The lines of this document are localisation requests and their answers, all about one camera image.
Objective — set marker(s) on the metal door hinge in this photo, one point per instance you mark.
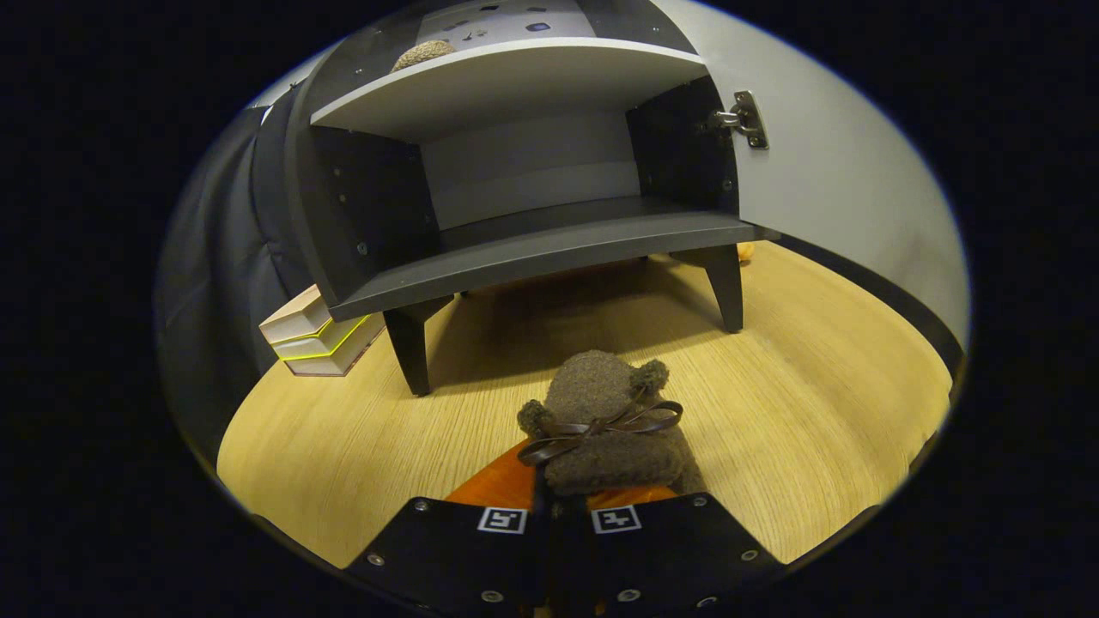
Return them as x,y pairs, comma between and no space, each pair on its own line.
745,118

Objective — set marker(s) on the small orange object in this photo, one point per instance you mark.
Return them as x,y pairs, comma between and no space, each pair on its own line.
746,251

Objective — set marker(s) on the dark grey shoe cabinet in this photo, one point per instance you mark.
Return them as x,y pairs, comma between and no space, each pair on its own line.
532,249

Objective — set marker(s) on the brown fuzzy shoe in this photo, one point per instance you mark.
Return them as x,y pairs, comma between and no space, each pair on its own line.
601,455
425,54

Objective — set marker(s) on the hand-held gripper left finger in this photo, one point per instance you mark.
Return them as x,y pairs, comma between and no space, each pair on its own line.
446,549

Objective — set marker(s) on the beige shoe cabinet door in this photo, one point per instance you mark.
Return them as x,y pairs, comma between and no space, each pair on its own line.
841,189

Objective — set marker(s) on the black backdrop cloth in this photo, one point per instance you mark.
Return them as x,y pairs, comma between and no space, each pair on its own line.
215,283

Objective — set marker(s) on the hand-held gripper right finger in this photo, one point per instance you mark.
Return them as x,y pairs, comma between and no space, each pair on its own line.
670,549

